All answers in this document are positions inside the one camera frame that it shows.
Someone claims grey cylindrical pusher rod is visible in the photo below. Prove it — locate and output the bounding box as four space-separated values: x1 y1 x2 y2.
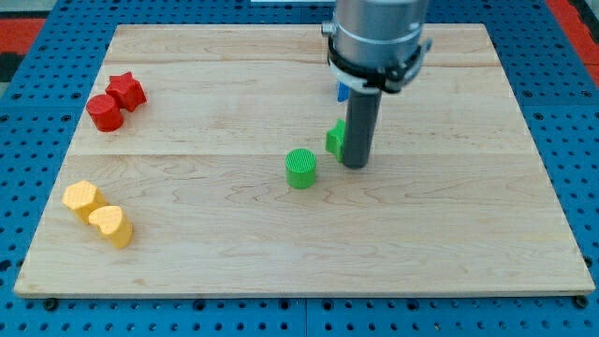
343 89 382 169

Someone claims green star block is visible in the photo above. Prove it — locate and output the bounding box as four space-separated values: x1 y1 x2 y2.
325 119 345 163

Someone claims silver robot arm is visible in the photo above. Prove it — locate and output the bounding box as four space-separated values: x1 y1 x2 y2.
321 0 432 169

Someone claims blue block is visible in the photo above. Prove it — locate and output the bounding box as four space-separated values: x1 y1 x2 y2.
337 81 350 103

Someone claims green cylinder block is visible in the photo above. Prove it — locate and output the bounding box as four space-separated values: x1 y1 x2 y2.
285 148 317 189

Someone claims wooden board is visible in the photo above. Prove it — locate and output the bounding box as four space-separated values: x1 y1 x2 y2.
14 24 595 299

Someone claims red star block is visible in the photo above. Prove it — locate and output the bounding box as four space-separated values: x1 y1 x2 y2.
106 72 147 112

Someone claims red cylinder block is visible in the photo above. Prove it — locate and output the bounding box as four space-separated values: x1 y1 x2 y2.
85 94 124 132

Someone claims yellow heart block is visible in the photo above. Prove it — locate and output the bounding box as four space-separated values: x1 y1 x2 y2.
89 205 133 249

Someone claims yellow hexagon block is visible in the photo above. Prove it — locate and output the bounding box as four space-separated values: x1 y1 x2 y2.
62 180 109 225

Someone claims black clamp ring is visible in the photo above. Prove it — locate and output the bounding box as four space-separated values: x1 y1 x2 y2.
326 36 433 95

